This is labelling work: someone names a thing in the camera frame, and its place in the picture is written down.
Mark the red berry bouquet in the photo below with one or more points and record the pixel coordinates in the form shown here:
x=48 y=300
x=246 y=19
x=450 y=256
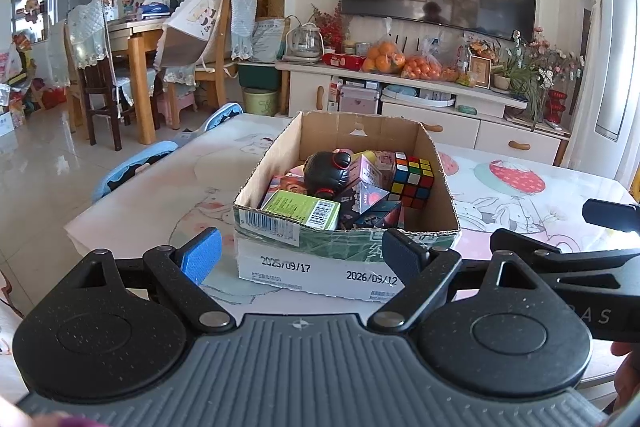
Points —
x=332 y=27

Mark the wooden chair with lace cover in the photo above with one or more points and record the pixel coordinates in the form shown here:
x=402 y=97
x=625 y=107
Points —
x=85 y=27
x=242 y=22

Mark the person's left hand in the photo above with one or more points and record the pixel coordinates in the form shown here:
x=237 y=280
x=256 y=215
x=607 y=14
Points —
x=12 y=417

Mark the blue tissue box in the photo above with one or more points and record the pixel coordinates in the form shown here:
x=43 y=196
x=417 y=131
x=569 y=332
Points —
x=152 y=9

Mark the glass kettle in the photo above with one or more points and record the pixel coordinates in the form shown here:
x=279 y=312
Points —
x=305 y=42

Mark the blue plastic chair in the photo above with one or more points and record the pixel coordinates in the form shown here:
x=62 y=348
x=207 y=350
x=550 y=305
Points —
x=225 y=112
x=130 y=164

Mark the round white blue tray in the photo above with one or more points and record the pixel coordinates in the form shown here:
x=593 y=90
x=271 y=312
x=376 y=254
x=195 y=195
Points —
x=400 y=93

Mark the white red carton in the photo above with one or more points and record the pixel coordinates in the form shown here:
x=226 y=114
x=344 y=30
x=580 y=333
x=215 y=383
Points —
x=334 y=94

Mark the bag of tangerines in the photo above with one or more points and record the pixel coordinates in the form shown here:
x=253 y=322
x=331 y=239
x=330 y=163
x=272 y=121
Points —
x=422 y=68

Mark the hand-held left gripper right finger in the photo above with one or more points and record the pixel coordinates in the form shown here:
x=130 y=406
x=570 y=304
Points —
x=405 y=257

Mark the pink metal case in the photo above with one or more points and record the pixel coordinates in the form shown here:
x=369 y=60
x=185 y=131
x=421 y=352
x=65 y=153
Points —
x=360 y=99

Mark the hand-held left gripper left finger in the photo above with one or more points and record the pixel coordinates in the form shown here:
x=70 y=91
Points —
x=200 y=257

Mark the wooden dining table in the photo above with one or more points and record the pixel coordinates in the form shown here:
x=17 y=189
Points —
x=145 y=29

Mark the black red doll figure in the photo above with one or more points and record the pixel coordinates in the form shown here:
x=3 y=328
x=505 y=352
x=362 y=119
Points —
x=325 y=172

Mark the potted green plant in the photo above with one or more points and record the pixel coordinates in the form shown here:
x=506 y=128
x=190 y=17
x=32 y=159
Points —
x=501 y=82

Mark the red vase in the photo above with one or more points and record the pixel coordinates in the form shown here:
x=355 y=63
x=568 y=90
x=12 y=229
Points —
x=556 y=104

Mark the dark green storage bin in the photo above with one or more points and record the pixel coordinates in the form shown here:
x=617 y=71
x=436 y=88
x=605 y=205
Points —
x=257 y=77

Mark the wooden picture frame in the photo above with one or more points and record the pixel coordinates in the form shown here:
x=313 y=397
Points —
x=480 y=72

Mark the person's right hand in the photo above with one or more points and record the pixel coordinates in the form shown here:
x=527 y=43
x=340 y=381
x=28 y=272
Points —
x=627 y=372

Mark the grey printed bag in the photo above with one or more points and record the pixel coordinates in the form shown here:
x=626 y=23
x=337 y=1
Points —
x=270 y=39

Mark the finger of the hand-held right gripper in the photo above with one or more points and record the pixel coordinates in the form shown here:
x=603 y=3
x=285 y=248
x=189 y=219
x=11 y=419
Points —
x=590 y=259
x=615 y=217

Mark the green printed cardboard box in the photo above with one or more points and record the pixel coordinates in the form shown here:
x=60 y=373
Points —
x=275 y=257

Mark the white cartoon canvas bag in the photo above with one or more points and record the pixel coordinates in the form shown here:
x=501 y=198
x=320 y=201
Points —
x=195 y=17

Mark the white standing air conditioner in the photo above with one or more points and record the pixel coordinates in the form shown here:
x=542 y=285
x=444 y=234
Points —
x=612 y=57

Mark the pink carton with bow print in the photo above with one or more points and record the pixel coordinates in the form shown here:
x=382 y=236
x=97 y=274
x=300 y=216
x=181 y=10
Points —
x=387 y=167

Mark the colourful puzzle cube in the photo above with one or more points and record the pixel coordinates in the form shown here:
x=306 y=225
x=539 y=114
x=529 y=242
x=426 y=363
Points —
x=410 y=179

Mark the pink plastic stool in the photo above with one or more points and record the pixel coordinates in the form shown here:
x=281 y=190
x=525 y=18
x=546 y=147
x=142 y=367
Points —
x=175 y=107

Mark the green medicine box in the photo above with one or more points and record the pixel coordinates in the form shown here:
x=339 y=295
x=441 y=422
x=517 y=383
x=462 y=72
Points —
x=295 y=207

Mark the bag of oranges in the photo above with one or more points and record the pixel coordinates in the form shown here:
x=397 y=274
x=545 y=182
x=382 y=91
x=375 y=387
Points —
x=382 y=57

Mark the white television cabinet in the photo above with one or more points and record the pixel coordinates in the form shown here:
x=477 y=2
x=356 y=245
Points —
x=500 y=137

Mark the pale green bucket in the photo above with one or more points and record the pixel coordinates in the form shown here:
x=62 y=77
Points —
x=260 y=103

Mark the small green case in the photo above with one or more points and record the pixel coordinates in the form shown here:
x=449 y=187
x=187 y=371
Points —
x=467 y=109

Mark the pink flower bouquet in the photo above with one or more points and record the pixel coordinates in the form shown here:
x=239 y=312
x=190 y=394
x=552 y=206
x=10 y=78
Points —
x=550 y=67

